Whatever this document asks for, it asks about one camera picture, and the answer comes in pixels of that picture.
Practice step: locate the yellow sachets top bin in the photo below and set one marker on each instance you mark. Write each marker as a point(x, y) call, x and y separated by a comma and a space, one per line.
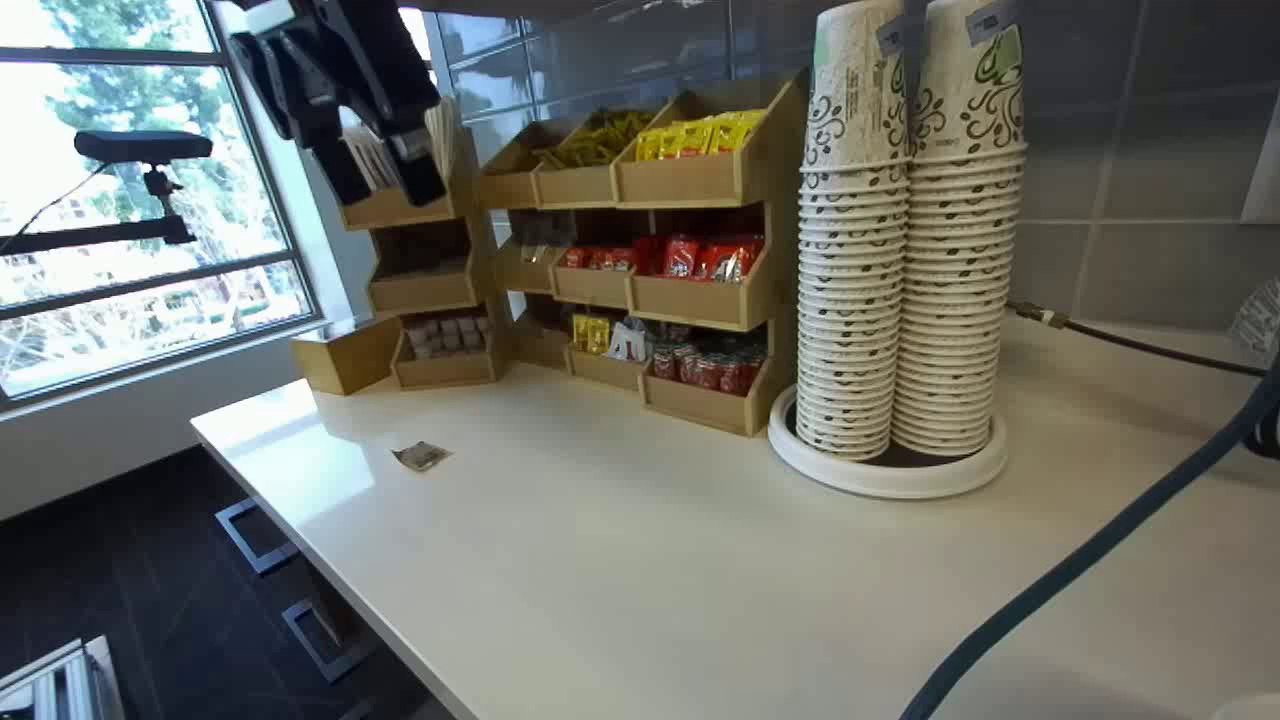
point(696, 137)

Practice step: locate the large wooden sachet rack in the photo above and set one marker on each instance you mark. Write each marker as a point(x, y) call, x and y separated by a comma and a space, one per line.
point(578, 214)

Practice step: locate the paper cup stack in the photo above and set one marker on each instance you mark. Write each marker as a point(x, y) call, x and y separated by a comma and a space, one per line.
point(961, 225)
point(853, 205)

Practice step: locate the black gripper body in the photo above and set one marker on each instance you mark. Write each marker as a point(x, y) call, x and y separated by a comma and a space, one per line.
point(346, 58)

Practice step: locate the red sachets bottom bin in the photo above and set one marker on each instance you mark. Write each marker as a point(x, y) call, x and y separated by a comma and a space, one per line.
point(711, 361)

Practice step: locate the white round cup tray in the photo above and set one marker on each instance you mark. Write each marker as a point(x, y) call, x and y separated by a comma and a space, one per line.
point(884, 479)

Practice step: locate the red sachets bin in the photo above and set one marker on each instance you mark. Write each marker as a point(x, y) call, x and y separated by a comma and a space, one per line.
point(711, 361)
point(700, 258)

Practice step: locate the brown sachet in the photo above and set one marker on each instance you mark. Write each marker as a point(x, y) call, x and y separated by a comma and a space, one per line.
point(423, 458)

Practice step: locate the small wooden three-tier stand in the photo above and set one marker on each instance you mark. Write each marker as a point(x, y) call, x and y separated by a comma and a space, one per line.
point(433, 269)

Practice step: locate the right paper cup stack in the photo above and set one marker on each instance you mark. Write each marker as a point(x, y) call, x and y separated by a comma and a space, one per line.
point(961, 225)

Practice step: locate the red sachets middle bin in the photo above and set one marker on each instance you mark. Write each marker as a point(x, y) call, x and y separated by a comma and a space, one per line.
point(700, 258)

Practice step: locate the left paper cup stack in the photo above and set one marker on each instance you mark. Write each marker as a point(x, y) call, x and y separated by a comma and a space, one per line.
point(853, 205)

